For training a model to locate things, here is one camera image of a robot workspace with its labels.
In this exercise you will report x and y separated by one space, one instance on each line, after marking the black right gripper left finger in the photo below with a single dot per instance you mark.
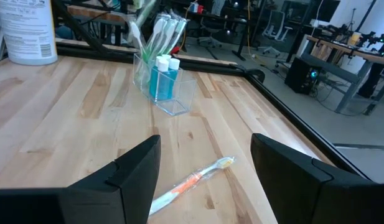
135 180

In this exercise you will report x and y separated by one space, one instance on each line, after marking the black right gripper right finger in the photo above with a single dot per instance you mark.
285 180

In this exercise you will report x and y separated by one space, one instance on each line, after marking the orange toothbrush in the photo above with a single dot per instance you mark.
187 185

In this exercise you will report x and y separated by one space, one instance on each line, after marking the clear acrylic organizer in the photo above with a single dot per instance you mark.
182 96

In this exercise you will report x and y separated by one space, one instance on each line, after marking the black background robot arm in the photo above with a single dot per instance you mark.
370 39

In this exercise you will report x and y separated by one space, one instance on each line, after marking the black computer tower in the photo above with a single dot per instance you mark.
299 77

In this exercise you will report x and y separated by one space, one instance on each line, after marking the red tag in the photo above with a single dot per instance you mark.
176 49

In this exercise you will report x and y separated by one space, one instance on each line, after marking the wooden desk grey legs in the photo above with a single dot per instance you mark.
331 46

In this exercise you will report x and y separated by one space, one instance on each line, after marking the white office chair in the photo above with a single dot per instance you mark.
274 25

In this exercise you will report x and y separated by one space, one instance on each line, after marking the white yellow cup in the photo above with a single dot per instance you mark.
355 38

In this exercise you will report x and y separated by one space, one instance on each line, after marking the black desk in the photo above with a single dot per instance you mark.
232 21

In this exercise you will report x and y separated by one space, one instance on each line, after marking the black monitor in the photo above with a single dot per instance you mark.
328 9

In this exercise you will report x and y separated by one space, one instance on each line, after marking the red white blue cups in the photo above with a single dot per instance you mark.
196 7

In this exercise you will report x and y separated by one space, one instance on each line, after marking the black frame clamp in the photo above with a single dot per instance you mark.
257 75

